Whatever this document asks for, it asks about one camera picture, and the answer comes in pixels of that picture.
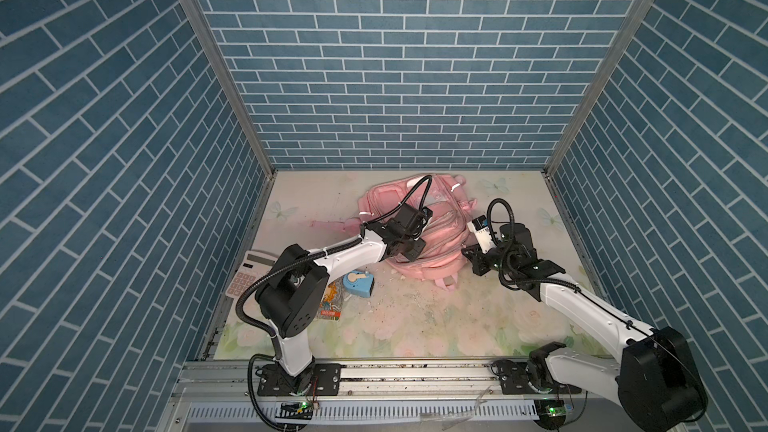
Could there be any pink student backpack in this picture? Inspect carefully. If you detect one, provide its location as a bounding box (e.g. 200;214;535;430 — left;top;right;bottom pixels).
310;173;479;291

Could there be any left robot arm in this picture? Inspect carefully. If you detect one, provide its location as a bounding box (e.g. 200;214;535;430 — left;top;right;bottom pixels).
235;175;433;379

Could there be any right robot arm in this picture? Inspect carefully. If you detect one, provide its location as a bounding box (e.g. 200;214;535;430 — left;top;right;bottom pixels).
462;198;709;431

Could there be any blue pencil sharpener with crank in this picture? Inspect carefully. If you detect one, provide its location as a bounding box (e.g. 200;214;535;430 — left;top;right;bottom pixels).
342;271;375;298

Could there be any white pink calculator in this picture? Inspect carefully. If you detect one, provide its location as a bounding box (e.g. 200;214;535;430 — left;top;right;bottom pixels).
225;250;278;299

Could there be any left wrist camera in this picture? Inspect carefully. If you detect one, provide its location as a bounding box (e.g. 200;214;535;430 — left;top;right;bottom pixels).
394;204;433;237

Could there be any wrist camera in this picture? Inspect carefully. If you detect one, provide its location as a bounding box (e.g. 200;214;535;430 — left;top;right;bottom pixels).
467;215;495;253
394;204;433;237

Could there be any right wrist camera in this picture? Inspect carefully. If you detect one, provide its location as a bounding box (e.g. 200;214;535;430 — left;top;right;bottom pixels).
467;215;495;253

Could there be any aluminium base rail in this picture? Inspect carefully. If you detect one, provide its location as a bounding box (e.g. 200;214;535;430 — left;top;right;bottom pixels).
158;358;625;430

